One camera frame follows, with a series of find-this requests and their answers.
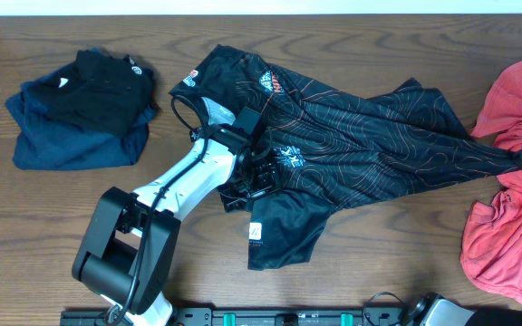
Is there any black orange patterned jersey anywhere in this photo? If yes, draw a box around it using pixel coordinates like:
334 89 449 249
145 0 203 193
171 45 517 270

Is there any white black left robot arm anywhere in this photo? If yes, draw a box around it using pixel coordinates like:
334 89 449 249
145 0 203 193
61 125 279 325

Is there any folded black shirt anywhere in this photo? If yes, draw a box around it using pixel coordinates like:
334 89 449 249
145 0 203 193
27 50 154 138

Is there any folded navy blue shirt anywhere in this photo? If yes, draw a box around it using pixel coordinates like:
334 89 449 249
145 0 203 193
5 74 156 170

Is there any red t-shirt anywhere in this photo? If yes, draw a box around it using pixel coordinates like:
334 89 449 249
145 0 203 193
459 61 522 304

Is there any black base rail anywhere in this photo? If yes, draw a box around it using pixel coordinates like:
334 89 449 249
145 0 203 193
60 292 425 326

